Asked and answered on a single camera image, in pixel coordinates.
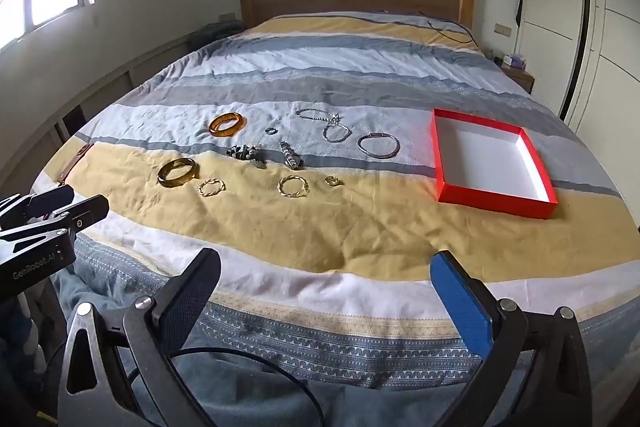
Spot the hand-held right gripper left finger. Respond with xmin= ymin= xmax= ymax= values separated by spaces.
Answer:
xmin=57 ymin=248 xmax=223 ymax=427

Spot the light amber bangle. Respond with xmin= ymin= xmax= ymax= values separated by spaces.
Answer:
xmin=209 ymin=112 xmax=247 ymax=138

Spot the blue folded cloth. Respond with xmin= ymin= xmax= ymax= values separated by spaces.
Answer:
xmin=192 ymin=21 xmax=243 ymax=52

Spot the white wardrobe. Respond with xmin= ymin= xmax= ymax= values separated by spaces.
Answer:
xmin=515 ymin=0 xmax=640 ymax=228

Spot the thin black cable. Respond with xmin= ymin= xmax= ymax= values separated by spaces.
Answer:
xmin=380 ymin=9 xmax=473 ymax=44

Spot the dark amber bangle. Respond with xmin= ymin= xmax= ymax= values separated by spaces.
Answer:
xmin=157 ymin=157 xmax=200 ymax=188

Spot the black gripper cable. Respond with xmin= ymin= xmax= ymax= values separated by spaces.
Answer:
xmin=125 ymin=347 xmax=326 ymax=427

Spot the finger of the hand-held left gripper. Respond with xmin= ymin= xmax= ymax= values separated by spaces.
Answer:
xmin=0 ymin=195 xmax=110 ymax=253
xmin=0 ymin=185 xmax=76 ymax=228

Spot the silver chain necklace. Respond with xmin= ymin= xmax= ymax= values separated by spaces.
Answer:
xmin=296 ymin=108 xmax=349 ymax=143

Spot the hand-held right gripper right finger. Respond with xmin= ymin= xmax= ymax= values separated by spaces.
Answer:
xmin=430 ymin=249 xmax=593 ymax=427

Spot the dark bead bracelet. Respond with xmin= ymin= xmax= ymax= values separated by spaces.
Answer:
xmin=226 ymin=145 xmax=268 ymax=168

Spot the white low wall cabinet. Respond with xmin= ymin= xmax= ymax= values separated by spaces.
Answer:
xmin=0 ymin=32 xmax=191 ymax=188

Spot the silver bangle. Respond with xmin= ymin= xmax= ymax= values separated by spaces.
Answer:
xmin=357 ymin=133 xmax=401 ymax=158

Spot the red cardboard box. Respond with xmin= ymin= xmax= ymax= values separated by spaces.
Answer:
xmin=431 ymin=108 xmax=558 ymax=220

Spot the wooden nightstand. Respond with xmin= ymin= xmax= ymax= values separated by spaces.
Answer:
xmin=492 ymin=57 xmax=536 ymax=95

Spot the silver pendant brooch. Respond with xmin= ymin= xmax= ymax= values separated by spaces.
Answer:
xmin=278 ymin=141 xmax=306 ymax=170

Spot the brown leather strap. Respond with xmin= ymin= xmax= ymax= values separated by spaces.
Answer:
xmin=57 ymin=144 xmax=93 ymax=188

